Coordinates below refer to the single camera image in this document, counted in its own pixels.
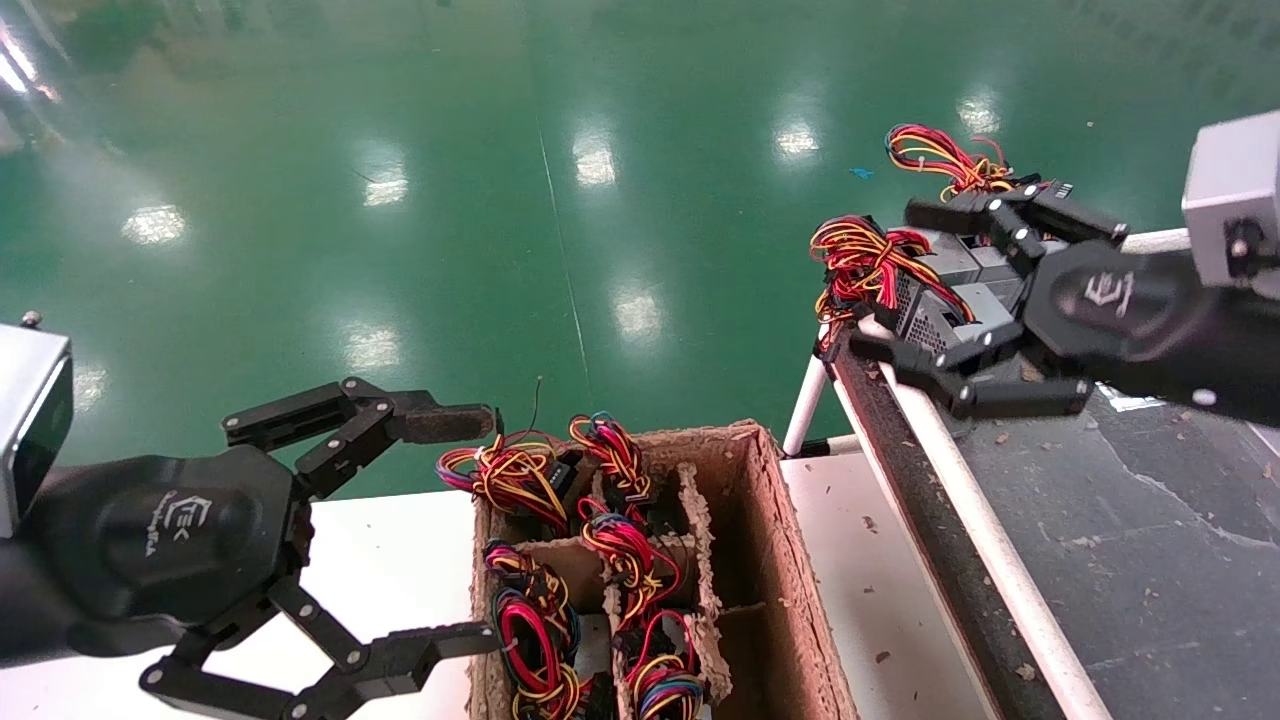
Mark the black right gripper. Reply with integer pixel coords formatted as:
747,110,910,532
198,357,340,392
850,183,1236,421

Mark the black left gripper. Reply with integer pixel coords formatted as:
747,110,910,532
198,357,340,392
20,377,501,720

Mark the grey power supply unit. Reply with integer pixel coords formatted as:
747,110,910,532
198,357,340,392
915,228,976,286
968,240,1031,286

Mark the brown cardboard divider box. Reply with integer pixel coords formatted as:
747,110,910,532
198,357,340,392
468,420,861,720

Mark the red yellow wire bundle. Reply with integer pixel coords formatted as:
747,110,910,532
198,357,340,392
885,123,1076,203

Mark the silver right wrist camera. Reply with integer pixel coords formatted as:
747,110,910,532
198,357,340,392
1182,110,1280,301

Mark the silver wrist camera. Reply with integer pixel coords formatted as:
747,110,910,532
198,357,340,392
1182,110,1280,301
0,312,74,538

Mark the black conveyor table white rail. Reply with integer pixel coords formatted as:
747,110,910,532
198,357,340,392
780,228,1280,720

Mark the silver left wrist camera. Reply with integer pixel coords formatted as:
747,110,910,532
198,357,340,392
0,312,74,538

